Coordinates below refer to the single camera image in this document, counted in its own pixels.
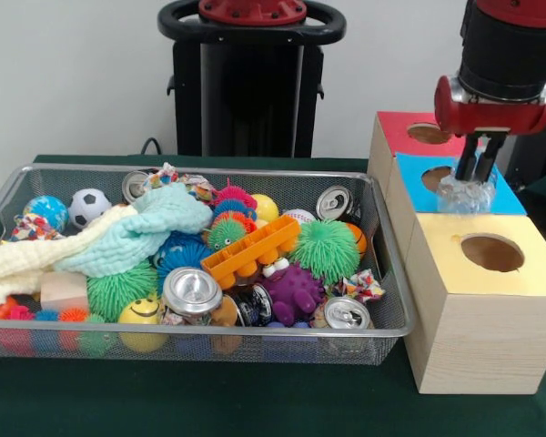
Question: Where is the green spiky rubber ball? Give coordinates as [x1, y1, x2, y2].
[290, 220, 363, 281]

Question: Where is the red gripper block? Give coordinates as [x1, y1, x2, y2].
[434, 75, 546, 183]

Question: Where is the crushed silver can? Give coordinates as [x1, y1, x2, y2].
[159, 266, 224, 327]

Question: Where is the blue globe ball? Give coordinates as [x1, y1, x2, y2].
[22, 195, 70, 234]

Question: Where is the wire mesh bin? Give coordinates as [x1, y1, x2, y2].
[0, 162, 418, 366]

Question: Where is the mint knitted cloth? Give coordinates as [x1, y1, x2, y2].
[54, 184, 215, 279]

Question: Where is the yellow smiley ball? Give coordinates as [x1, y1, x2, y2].
[116, 295, 169, 354]

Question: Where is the black cable loop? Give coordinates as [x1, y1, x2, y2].
[139, 137, 163, 157]

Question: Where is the silver drink can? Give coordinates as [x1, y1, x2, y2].
[321, 295, 374, 331]

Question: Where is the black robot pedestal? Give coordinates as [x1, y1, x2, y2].
[157, 0, 347, 158]

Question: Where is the wooden box with three holes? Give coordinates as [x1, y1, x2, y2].
[366, 110, 546, 395]

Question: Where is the clear bottle blue label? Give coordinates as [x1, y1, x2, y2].
[435, 175, 497, 215]

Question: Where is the purple monster toy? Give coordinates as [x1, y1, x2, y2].
[258, 261, 327, 328]

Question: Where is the cream knitted cloth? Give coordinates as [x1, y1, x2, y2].
[0, 207, 133, 309]

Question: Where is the soccer ball toy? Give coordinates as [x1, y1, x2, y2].
[67, 188, 114, 229]

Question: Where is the orange toy building block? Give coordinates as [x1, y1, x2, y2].
[200, 214, 303, 290]

